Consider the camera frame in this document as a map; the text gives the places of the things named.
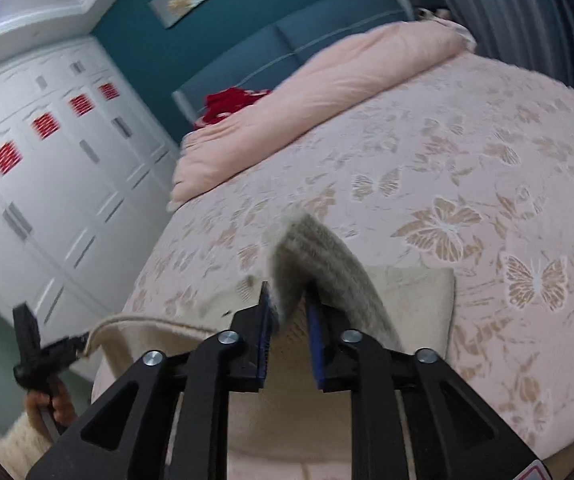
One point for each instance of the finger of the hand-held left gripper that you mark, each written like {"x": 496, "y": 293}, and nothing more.
{"x": 67, "y": 347}

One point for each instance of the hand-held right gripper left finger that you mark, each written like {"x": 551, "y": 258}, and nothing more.
{"x": 264, "y": 340}

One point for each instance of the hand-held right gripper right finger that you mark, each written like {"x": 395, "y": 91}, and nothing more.
{"x": 315, "y": 345}

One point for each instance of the cream and grey small garment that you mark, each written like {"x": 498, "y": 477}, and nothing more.
{"x": 397, "y": 310}

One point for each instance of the person's left hand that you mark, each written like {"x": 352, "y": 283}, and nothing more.
{"x": 62, "y": 407}

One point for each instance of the white wardrobe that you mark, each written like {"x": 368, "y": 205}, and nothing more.
{"x": 57, "y": 200}

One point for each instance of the butterfly patterned bed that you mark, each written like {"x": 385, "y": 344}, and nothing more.
{"x": 467, "y": 185}

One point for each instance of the red cloth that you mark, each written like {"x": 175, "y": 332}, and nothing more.
{"x": 224, "y": 102}

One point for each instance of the pink duvet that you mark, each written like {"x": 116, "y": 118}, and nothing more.
{"x": 327, "y": 90}

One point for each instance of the blue padded headboard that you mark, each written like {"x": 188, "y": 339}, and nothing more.
{"x": 277, "y": 45}

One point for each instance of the grey curtain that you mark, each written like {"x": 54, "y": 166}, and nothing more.
{"x": 517, "y": 20}

